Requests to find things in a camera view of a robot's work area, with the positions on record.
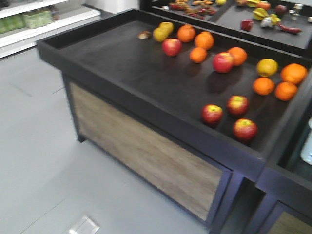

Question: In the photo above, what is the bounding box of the yellow starfruit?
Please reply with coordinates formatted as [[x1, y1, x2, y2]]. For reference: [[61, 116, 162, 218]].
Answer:
[[253, 8, 269, 20]]

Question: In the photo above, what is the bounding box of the red apple front right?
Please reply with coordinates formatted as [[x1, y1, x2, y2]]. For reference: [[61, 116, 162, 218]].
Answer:
[[233, 118, 258, 143]]

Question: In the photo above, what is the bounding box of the red apple front middle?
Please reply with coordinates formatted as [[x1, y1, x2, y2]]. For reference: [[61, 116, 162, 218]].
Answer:
[[227, 96, 249, 117]]

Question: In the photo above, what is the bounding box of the small orange centre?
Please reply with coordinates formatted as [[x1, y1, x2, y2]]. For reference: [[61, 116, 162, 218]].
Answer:
[[189, 47, 208, 63]]

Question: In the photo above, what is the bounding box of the red chili pepper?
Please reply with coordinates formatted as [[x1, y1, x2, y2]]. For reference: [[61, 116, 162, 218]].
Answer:
[[277, 23, 303, 35]]

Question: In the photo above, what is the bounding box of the yellow pear front left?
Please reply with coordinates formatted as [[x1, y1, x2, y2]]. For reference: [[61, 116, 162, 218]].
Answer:
[[153, 27, 169, 42]]

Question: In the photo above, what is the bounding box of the black wood produce stand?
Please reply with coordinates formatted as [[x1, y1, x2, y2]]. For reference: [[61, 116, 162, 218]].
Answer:
[[37, 9, 312, 234]]

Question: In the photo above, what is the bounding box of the metal floor outlet plate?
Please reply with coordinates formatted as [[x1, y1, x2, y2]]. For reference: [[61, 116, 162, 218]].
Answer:
[[68, 215, 100, 234]]

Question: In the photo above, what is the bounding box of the small orange right pair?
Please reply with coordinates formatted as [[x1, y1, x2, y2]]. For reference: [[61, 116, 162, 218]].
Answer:
[[253, 77, 275, 96]]

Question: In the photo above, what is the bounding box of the red apple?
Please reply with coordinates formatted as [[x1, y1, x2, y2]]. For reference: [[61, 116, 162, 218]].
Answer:
[[213, 52, 234, 74], [227, 96, 249, 117], [233, 118, 258, 143], [162, 38, 182, 57], [201, 104, 223, 127]]

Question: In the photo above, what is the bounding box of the small orange rightmost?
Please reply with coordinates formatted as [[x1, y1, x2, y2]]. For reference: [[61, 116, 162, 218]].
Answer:
[[274, 82, 298, 101]]

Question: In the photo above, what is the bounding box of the red apple far left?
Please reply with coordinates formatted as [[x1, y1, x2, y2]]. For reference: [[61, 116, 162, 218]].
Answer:
[[162, 38, 182, 57]]

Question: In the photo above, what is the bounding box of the yellow pear back left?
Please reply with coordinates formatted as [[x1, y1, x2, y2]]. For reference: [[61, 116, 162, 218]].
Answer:
[[159, 22, 175, 35]]

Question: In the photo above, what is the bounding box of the yellow round pear right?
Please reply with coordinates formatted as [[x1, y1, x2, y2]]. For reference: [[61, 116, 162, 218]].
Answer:
[[256, 58, 278, 78]]

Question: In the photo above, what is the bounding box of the white store shelving unit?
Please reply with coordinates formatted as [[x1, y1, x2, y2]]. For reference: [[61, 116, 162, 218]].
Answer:
[[0, 0, 101, 58]]

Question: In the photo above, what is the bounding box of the orange with knob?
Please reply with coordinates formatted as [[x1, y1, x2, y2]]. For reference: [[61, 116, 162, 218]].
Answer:
[[177, 24, 196, 43], [195, 31, 215, 50]]

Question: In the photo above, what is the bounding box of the orange with knob left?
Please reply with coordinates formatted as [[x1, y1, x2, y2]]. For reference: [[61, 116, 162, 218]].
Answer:
[[177, 24, 196, 43]]

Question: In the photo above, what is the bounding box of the black upper display tray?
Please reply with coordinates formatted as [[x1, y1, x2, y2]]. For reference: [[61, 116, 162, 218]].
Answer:
[[152, 0, 312, 59]]

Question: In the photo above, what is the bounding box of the large orange far right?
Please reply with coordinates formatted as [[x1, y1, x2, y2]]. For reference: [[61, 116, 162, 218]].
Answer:
[[280, 63, 308, 85]]

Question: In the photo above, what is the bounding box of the white garlic bulb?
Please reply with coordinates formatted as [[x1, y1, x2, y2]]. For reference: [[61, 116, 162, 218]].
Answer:
[[260, 17, 273, 28]]

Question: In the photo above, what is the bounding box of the red apple front left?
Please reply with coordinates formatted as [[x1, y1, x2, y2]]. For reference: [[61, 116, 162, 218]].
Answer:
[[201, 104, 223, 127]]

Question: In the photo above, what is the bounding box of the red bell pepper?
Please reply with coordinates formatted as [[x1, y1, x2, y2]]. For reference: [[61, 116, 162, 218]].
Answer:
[[241, 19, 254, 32]]

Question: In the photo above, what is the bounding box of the orange behind middle apple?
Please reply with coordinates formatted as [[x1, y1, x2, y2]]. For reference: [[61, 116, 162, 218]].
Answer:
[[227, 47, 248, 67]]

